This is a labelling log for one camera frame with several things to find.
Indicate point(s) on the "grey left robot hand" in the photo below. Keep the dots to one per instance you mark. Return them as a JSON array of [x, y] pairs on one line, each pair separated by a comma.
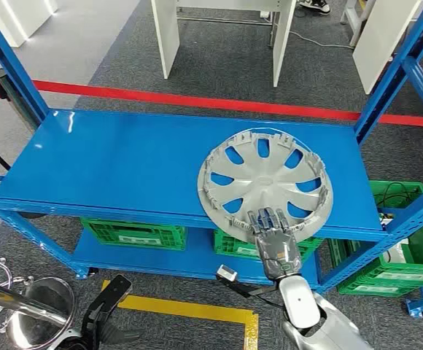
[[102, 314]]

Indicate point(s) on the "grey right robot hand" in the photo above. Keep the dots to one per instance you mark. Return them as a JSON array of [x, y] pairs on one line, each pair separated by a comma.
[[277, 251]]

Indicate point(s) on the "grey plastic wheel cover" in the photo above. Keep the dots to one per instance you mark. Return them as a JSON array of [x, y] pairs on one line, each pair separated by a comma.
[[270, 183]]

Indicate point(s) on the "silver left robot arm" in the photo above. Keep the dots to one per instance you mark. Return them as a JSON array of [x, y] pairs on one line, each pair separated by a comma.
[[69, 340]]

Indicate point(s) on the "red barrier belt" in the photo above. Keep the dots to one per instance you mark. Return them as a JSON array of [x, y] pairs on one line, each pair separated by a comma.
[[196, 101]]

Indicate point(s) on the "white panel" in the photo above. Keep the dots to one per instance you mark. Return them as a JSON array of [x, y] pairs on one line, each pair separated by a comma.
[[379, 43]]

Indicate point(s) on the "person's shoe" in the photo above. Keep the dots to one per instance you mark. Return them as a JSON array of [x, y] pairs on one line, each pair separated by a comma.
[[317, 6]]

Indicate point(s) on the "white desk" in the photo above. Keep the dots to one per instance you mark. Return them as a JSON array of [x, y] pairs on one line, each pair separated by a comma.
[[165, 38]]

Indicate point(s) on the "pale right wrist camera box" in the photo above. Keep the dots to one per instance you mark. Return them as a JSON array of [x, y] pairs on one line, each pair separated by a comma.
[[226, 273]]

